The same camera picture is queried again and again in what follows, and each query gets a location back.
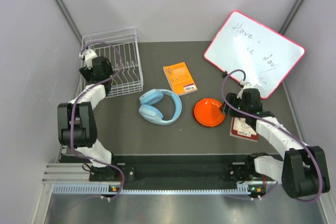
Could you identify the grey slotted cable duct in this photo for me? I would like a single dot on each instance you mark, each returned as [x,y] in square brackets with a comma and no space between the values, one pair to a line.
[87,189]

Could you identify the white wire dish rack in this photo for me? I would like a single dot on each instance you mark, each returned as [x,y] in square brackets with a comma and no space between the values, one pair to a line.
[121,48]

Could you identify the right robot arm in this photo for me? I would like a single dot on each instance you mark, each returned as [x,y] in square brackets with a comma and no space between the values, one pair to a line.
[302,170]

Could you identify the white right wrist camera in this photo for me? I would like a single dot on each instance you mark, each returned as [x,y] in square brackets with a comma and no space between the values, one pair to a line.
[247,85]

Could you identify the red floral plate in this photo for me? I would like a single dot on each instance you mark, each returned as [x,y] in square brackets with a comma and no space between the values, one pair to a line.
[207,112]

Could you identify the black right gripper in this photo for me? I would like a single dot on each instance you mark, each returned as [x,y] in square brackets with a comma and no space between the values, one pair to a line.
[224,108]

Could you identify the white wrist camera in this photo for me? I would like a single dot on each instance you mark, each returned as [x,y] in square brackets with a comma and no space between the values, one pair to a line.
[247,85]
[87,57]

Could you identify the light blue headphones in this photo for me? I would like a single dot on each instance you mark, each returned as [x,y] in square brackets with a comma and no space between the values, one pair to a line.
[160,106]

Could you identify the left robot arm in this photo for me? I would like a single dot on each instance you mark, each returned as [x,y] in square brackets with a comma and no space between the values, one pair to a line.
[77,127]

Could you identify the pink framed whiteboard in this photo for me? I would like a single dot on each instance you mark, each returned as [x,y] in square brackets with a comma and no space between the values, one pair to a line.
[266,56]

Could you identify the red bordered book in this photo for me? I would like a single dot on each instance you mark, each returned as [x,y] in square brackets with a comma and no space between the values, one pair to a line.
[240,129]

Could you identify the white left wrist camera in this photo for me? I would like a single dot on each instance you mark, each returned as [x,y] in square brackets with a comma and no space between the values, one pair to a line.
[87,57]

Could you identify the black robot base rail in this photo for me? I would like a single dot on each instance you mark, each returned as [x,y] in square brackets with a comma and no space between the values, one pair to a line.
[211,171]

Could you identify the orange paperback book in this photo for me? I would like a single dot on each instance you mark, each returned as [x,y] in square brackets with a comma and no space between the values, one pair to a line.
[180,79]

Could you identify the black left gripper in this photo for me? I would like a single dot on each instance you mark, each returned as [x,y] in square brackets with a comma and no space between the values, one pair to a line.
[87,73]

